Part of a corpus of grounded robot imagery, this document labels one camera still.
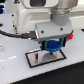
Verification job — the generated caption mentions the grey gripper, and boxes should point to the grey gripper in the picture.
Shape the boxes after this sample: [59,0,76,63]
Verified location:
[35,21,73,50]

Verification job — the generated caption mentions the blue gear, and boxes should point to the blue gear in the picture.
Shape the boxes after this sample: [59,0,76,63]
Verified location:
[45,40,61,52]

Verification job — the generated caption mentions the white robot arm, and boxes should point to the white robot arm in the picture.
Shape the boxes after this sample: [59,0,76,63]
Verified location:
[17,0,75,51]

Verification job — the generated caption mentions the black framed peg base plate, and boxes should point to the black framed peg base plate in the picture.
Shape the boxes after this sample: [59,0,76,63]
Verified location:
[26,50,66,68]

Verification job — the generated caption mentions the black cable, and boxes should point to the black cable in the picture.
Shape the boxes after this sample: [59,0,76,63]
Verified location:
[0,29,37,40]

